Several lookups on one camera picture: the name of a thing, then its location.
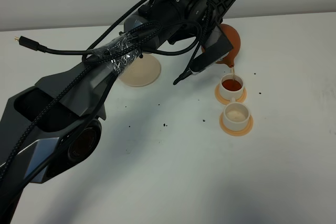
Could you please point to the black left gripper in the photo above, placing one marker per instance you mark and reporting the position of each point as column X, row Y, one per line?
column 208, row 13

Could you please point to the brown round teapot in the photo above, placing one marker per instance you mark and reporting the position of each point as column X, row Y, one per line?
column 234, row 38

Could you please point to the near white teacup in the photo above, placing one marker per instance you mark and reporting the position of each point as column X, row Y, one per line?
column 236, row 112

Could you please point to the white teacup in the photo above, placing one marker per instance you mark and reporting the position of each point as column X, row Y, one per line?
column 236, row 112
column 231, row 86

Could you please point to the far white teacup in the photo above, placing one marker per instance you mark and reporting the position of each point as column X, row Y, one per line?
column 231, row 86

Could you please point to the near orange coaster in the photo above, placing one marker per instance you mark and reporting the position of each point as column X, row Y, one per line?
column 237, row 128

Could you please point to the beige round teapot saucer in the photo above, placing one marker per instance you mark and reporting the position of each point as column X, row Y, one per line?
column 142, row 72

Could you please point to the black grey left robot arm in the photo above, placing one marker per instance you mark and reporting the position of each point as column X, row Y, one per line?
column 55, row 124

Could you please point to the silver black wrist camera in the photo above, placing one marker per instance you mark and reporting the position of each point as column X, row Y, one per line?
column 216, row 47

